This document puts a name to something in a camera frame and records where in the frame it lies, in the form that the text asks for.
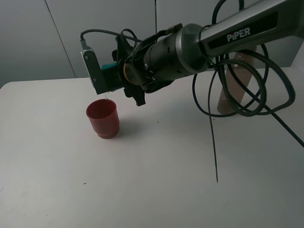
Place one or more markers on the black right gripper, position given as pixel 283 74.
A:
pixel 116 77

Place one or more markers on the teal translucent plastic cup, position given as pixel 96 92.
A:
pixel 110 65

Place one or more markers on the brown translucent water bottle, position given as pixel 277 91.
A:
pixel 234 88

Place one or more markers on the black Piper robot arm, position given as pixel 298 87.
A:
pixel 182 51

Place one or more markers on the red plastic cup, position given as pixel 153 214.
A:
pixel 103 117

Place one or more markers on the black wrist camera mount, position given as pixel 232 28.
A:
pixel 94 71

